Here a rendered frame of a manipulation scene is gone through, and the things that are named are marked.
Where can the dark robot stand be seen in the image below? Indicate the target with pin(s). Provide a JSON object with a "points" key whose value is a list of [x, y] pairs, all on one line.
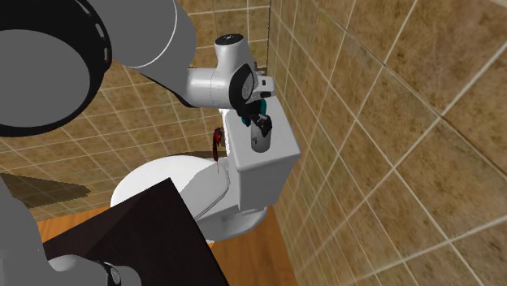
{"points": [[150, 233]]}

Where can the grey cylindrical cup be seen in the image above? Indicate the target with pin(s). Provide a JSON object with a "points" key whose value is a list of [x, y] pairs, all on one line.
{"points": [[260, 143]]}

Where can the red and black object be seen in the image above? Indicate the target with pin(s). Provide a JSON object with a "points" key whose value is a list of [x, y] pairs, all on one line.
{"points": [[216, 138]]}

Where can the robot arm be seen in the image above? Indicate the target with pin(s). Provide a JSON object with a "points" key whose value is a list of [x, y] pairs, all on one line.
{"points": [[150, 35]]}

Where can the white toilet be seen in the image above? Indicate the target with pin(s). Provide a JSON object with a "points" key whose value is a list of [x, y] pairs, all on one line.
{"points": [[261, 174]]}

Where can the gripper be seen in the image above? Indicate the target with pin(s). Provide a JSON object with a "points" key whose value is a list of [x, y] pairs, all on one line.
{"points": [[250, 111]]}

